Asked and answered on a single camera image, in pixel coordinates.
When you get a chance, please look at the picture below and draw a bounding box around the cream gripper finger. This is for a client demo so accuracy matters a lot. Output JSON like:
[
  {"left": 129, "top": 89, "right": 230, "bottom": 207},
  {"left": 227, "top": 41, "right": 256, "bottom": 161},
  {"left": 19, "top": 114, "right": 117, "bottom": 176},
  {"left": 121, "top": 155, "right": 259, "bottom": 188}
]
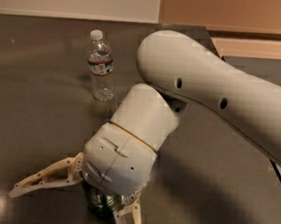
[
  {"left": 9, "top": 152, "right": 83, "bottom": 198},
  {"left": 113, "top": 191, "right": 141, "bottom": 224}
]

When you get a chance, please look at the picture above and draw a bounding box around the clear plastic water bottle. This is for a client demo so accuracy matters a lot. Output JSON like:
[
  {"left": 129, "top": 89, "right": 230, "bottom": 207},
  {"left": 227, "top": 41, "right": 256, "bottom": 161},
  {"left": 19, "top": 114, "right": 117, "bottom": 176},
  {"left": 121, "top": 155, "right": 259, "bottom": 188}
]
[{"left": 86, "top": 30, "right": 115, "bottom": 102}]

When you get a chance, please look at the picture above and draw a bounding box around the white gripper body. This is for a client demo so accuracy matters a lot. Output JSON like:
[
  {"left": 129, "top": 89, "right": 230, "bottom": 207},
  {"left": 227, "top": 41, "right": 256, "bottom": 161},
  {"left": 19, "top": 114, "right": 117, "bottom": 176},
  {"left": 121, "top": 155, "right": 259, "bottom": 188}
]
[{"left": 82, "top": 123, "right": 157, "bottom": 197}]

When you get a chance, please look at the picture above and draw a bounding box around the green soda can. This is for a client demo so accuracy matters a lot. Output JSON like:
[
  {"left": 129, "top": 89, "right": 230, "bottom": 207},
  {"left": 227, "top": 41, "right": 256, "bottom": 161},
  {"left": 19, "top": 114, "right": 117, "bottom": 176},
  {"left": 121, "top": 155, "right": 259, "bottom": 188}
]
[{"left": 81, "top": 181, "right": 121, "bottom": 218}]

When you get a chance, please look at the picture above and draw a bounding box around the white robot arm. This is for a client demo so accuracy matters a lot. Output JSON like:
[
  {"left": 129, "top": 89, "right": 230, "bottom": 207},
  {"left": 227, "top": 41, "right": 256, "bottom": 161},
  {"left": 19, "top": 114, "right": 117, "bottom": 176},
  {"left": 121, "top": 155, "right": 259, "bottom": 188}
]
[{"left": 9, "top": 30, "right": 281, "bottom": 224}]

